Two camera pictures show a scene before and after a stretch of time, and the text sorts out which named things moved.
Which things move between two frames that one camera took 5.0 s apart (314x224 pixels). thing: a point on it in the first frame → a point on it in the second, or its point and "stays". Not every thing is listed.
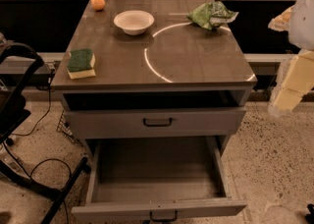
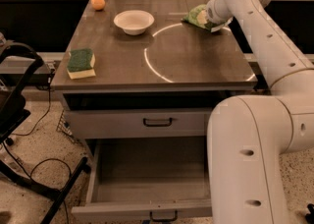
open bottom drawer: [162, 178] stays
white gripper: [302, 25] → [214, 14]
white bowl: [133, 22] stays
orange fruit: [97, 1] stays
